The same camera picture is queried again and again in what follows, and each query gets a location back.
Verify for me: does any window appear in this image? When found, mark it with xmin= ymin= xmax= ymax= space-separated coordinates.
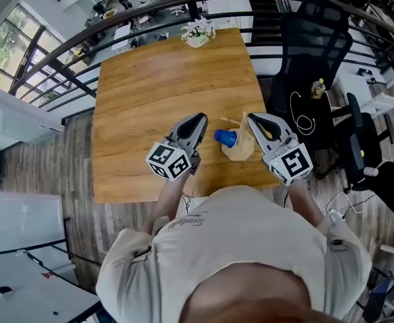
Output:
xmin=0 ymin=5 xmax=46 ymax=94

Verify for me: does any white cabinet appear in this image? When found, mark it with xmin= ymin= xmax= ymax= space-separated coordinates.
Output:
xmin=0 ymin=85 xmax=65 ymax=145

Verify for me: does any wooden hexagonal stand with sticks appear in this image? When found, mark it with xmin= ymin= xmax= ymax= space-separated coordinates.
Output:
xmin=219 ymin=111 xmax=256 ymax=163

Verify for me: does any white power cable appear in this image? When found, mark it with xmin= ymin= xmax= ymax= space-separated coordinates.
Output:
xmin=325 ymin=191 xmax=376 ymax=215

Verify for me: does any blue cup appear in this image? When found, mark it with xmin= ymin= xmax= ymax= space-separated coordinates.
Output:
xmin=214 ymin=129 xmax=239 ymax=148

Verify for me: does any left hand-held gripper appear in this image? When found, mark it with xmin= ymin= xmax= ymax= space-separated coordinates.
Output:
xmin=145 ymin=112 xmax=209 ymax=182

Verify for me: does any person's white shirt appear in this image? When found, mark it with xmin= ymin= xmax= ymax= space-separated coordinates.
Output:
xmin=95 ymin=184 xmax=373 ymax=323

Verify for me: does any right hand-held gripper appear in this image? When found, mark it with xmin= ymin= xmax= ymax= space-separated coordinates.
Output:
xmin=247 ymin=112 xmax=314 ymax=187

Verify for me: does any person's left forearm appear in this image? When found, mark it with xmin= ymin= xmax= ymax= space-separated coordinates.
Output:
xmin=142 ymin=172 xmax=191 ymax=236

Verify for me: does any white desk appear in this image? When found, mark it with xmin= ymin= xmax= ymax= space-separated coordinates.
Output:
xmin=0 ymin=247 xmax=102 ymax=323

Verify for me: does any person's right forearm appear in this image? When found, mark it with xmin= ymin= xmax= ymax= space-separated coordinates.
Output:
xmin=286 ymin=179 xmax=327 ymax=229

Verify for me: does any white chair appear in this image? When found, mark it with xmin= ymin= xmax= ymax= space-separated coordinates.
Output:
xmin=330 ymin=71 xmax=394 ymax=114

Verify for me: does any person's face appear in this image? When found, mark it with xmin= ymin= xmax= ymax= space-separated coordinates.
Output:
xmin=182 ymin=262 xmax=348 ymax=323

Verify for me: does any white flower pot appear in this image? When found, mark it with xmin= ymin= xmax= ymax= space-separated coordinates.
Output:
xmin=180 ymin=15 xmax=218 ymax=49

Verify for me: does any white standing board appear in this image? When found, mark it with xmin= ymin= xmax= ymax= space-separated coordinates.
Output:
xmin=0 ymin=193 xmax=67 ymax=256

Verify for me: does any white power strip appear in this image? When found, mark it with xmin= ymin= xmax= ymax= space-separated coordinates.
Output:
xmin=327 ymin=208 xmax=346 ymax=227

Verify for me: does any black mesh office chair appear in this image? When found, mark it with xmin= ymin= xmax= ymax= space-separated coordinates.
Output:
xmin=271 ymin=0 xmax=366 ymax=181

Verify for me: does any yellow drink bottle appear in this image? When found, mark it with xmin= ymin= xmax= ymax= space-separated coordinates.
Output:
xmin=310 ymin=77 xmax=327 ymax=100

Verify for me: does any blue chair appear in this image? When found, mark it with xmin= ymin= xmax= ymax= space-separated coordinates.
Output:
xmin=361 ymin=274 xmax=394 ymax=323

